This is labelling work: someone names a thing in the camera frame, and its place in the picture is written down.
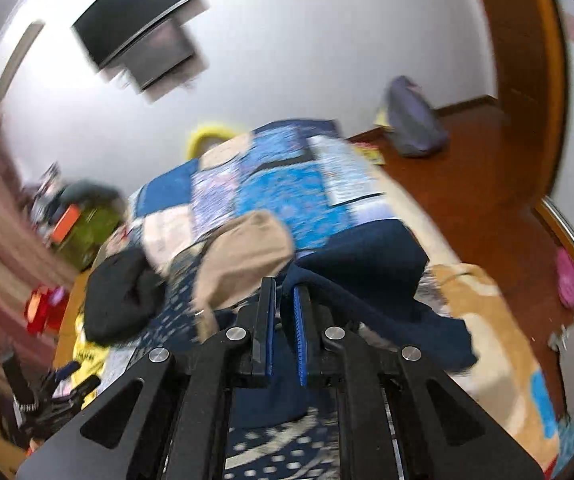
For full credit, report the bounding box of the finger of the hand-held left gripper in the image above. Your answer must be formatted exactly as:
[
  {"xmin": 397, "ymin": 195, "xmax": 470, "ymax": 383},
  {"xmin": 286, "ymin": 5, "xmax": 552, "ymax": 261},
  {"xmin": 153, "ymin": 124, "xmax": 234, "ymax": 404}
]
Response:
[
  {"xmin": 64, "ymin": 374, "xmax": 103, "ymax": 402},
  {"xmin": 47, "ymin": 360, "xmax": 82, "ymax": 380}
]

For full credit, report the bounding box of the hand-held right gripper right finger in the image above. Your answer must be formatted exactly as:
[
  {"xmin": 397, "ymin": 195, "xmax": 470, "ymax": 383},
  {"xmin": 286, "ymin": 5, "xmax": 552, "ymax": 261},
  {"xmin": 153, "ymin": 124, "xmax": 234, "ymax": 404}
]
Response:
[{"xmin": 292, "ymin": 282, "xmax": 548, "ymax": 480}]

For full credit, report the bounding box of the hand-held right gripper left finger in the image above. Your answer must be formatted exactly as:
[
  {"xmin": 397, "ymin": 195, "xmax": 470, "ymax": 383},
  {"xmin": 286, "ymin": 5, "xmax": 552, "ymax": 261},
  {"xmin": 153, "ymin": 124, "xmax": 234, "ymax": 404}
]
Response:
[{"xmin": 14, "ymin": 276, "xmax": 278, "ymax": 480}]

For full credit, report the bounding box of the navy patterned garment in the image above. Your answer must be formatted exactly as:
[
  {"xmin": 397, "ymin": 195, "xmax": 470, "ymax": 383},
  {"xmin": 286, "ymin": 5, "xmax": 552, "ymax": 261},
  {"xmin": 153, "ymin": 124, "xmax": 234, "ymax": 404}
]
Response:
[{"xmin": 100, "ymin": 245, "xmax": 398, "ymax": 480}]

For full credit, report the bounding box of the dark navy garment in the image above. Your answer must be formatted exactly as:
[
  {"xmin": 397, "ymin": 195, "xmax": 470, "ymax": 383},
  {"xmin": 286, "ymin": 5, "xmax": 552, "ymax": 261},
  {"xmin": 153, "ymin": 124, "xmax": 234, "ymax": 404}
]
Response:
[{"xmin": 232, "ymin": 219, "xmax": 480, "ymax": 423}]

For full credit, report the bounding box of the yellow cloth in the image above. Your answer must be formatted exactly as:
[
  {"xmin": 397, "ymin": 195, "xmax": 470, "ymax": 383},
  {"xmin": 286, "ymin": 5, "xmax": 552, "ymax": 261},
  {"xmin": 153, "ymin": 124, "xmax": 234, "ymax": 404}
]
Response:
[{"xmin": 70, "ymin": 310, "xmax": 110, "ymax": 411}]

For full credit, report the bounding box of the red plastic object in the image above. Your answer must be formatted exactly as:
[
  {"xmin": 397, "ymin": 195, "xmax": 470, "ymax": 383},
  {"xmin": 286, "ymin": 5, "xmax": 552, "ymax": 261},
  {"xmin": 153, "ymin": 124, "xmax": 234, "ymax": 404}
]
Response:
[{"xmin": 24, "ymin": 285, "xmax": 68, "ymax": 337}]

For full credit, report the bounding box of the beige garment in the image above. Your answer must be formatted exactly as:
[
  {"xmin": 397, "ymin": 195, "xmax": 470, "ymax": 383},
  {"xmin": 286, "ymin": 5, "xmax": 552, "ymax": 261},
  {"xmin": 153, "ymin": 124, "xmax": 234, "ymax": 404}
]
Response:
[{"xmin": 193, "ymin": 210, "xmax": 297, "ymax": 346}]

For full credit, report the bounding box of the black garment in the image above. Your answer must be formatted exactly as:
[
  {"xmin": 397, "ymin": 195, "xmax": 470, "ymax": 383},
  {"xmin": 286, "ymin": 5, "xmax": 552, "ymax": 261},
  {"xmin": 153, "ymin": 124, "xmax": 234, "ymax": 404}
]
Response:
[{"xmin": 83, "ymin": 247, "xmax": 168, "ymax": 347}]

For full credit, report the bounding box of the green box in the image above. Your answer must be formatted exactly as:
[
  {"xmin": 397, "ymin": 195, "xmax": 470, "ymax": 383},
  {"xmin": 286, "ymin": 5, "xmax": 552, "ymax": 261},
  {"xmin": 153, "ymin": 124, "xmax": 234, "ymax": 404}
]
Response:
[{"xmin": 57, "ymin": 205, "xmax": 123, "ymax": 272}]

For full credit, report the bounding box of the striped pink curtain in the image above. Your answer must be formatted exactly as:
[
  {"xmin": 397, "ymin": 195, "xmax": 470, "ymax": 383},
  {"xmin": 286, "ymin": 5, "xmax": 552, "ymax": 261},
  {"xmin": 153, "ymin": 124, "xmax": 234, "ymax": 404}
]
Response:
[{"xmin": 0, "ymin": 85, "xmax": 80, "ymax": 386}]

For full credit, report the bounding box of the orange object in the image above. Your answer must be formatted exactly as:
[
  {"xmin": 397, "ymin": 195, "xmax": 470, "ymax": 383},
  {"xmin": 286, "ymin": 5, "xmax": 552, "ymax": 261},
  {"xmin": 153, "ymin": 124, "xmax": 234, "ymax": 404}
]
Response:
[{"xmin": 50, "ymin": 204, "xmax": 80, "ymax": 243}]

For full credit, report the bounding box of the blue patchwork blanket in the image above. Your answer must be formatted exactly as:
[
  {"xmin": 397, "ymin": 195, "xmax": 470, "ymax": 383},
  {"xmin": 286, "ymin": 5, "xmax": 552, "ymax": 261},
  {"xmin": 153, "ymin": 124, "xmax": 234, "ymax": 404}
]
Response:
[{"xmin": 117, "ymin": 119, "xmax": 403, "ymax": 281}]

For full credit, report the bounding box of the dark green bag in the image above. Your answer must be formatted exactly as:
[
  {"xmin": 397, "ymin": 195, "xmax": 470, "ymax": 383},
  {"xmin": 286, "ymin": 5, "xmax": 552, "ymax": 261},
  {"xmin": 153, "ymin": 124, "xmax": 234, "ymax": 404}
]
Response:
[{"xmin": 60, "ymin": 179, "xmax": 125, "ymax": 211}]

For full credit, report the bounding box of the pile of assorted clutter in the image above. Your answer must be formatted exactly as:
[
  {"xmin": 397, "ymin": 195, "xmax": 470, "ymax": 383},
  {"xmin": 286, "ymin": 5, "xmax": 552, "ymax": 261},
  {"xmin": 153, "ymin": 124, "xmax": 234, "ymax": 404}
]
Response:
[{"xmin": 21, "ymin": 161, "xmax": 68, "ymax": 226}]

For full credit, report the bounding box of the orange plush blanket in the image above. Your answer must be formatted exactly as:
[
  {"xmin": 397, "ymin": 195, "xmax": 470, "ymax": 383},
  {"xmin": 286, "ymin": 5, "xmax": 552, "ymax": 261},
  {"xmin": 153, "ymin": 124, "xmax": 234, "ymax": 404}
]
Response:
[{"xmin": 367, "ymin": 160, "xmax": 562, "ymax": 480}]

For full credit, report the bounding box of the yellow red book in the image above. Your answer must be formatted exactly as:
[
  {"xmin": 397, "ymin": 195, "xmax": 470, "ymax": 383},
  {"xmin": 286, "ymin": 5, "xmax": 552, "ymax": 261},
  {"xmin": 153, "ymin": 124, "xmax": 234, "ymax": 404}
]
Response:
[{"xmin": 351, "ymin": 141, "xmax": 387, "ymax": 167}]

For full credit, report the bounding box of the yellow round object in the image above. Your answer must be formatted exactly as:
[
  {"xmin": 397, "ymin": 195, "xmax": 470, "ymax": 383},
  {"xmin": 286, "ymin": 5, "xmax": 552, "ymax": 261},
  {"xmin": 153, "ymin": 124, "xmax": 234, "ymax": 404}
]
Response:
[{"xmin": 185, "ymin": 119, "xmax": 240, "ymax": 160}]

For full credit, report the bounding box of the grey purple backpack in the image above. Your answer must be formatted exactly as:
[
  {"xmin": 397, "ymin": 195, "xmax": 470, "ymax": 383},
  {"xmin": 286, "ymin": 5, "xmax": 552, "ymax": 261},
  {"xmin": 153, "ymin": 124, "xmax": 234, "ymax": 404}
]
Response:
[{"xmin": 378, "ymin": 76, "xmax": 450, "ymax": 158}]

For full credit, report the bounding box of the pink slipper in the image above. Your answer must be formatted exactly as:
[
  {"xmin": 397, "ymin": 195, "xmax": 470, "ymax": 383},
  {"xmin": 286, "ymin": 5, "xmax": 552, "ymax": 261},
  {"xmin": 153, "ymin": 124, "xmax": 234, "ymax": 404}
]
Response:
[{"xmin": 554, "ymin": 247, "xmax": 574, "ymax": 310}]

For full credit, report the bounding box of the wooden door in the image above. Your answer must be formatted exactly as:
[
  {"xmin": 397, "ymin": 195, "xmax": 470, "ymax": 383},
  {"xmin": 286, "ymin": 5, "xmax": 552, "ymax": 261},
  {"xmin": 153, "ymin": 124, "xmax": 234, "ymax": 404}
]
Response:
[{"xmin": 467, "ymin": 0, "xmax": 570, "ymax": 198}]

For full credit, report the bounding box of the black wall television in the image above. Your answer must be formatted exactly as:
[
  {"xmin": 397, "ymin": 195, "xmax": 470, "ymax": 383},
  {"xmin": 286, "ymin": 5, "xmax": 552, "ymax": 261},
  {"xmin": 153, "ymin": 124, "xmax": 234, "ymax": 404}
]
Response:
[{"xmin": 70, "ymin": 0, "xmax": 200, "ymax": 72}]

